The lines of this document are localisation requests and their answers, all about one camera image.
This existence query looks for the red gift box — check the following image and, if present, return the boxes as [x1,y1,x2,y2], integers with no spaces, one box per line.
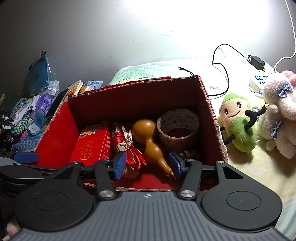
[70,122,111,166]

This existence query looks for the red patterned ribbon bundle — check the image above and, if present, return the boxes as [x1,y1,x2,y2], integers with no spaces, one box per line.
[111,123,147,179]

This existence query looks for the brown gourd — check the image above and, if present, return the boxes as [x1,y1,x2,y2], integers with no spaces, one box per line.
[132,119,175,178]

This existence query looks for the brown pine cone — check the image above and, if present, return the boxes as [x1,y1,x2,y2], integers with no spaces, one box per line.
[178,150,194,160]

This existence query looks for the person's right hand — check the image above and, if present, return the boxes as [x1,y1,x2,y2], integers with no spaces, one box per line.
[2,221,21,241]

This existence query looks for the blue checkered cloth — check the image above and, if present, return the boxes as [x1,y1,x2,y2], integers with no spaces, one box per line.
[10,80,104,153]

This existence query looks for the green white striped clothes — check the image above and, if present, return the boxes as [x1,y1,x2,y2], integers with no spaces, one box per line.
[1,98,33,136]

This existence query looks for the blue open small case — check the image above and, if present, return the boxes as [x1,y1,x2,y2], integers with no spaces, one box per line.
[28,109,46,136]

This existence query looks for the black smartphone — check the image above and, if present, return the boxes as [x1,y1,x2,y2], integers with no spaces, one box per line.
[46,89,68,118]

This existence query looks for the red cardboard box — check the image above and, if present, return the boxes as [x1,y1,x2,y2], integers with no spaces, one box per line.
[35,76,227,191]

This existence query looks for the purple packet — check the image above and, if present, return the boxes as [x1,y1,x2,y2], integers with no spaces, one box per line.
[34,93,52,113]

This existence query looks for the green bean plush toy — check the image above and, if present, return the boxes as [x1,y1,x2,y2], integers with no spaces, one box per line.
[219,93,266,153]

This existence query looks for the yellow illustrated book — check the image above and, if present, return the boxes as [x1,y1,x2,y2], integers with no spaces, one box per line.
[65,80,83,97]

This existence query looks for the blue plastic bag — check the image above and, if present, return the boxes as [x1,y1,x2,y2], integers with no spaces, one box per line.
[28,51,51,96]

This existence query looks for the white pink plush bunny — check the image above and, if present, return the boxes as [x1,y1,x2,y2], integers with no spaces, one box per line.
[257,70,295,159]

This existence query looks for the white blue patterned item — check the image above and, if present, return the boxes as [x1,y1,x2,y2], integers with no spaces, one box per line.
[249,70,274,93]

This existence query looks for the black power adapter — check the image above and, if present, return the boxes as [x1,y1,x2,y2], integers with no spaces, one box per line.
[247,55,265,71]

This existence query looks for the short black cable end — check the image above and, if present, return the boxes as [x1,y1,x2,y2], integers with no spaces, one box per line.
[178,67,194,76]

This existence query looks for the black adapter cable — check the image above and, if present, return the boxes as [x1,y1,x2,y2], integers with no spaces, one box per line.
[211,43,251,97]

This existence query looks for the white cable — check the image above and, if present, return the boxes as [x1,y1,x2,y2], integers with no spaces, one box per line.
[273,0,296,72]

